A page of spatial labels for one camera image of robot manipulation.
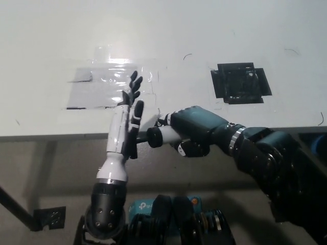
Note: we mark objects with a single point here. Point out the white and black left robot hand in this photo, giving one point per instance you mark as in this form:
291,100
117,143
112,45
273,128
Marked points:
120,132

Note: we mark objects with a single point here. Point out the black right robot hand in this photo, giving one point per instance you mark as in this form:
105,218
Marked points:
199,125

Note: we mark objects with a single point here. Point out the transparent plastic sheet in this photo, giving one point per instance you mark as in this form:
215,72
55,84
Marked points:
102,86

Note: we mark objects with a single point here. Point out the black tape patch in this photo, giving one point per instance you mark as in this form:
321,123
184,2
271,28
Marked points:
240,84

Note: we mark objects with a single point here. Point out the blue round object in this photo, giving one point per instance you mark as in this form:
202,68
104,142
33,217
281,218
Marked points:
320,144

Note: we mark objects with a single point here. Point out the black diagonal table leg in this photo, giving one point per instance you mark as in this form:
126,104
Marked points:
15,204

